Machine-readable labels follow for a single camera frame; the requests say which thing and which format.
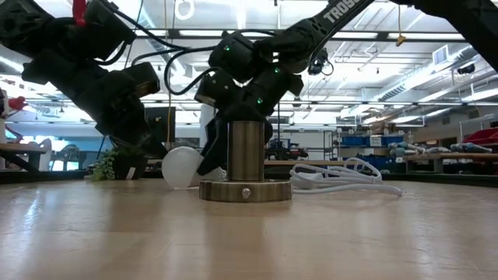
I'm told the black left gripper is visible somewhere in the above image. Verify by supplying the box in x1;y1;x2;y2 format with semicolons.
23;50;168;159

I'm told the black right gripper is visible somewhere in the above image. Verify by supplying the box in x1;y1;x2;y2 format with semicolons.
196;65;304;176

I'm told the brass lamp socket base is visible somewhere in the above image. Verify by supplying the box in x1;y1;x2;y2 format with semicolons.
198;120;293;203

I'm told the white light bulb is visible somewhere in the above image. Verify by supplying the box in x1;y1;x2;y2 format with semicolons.
161;145;228;191

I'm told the white power cord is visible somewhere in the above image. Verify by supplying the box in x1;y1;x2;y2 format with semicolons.
289;156;404;197

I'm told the small potted green plant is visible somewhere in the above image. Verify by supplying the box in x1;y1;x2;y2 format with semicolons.
91;145;149;182

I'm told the white column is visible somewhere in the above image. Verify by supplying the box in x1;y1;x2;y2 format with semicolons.
200;103;217;149

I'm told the blue storage bin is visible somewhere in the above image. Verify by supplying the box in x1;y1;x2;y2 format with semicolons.
381;135;405;148
342;135;370;148

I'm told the wooden workbench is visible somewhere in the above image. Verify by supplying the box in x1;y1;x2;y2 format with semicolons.
0;142;50;172
404;152;498;174

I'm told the red plastic object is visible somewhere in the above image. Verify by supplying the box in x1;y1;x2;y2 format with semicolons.
6;96;29;117

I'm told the teal grey handheld device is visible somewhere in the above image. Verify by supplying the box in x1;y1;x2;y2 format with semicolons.
450;142;494;154
388;142;427;157

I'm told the white ceiling air vent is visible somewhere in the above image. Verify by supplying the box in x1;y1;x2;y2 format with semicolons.
432;45;451;66

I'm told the red storage bin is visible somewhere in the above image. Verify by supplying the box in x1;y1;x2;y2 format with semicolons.
461;128;498;147

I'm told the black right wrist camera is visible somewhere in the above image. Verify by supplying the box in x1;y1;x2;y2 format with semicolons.
193;71;234;109

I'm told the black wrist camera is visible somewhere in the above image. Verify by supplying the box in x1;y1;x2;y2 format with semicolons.
193;71;234;109
123;61;161;99

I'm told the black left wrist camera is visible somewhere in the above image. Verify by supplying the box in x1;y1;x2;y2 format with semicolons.
123;61;161;99

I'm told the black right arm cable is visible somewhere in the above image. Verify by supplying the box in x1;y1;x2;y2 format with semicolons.
163;45;219;96

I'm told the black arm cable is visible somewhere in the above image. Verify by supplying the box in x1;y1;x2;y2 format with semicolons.
96;0;191;67
163;45;219;96

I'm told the metal wire shelf rack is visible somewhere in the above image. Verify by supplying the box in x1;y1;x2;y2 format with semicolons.
322;128;409;163

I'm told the black aluminium table frame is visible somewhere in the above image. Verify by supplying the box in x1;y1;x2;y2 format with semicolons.
0;169;498;188

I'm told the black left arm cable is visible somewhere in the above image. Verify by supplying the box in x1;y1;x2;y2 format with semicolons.
96;0;191;67

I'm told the black ceiling camera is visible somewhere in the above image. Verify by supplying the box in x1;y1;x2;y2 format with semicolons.
307;47;335;77

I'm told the white hanging ring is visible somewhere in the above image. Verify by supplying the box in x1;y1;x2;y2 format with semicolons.
174;0;195;21

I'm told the red cable tie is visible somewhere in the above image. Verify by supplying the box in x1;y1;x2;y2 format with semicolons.
72;0;87;27

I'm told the yellow hanging cord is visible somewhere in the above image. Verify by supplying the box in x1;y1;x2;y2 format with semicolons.
395;0;408;47

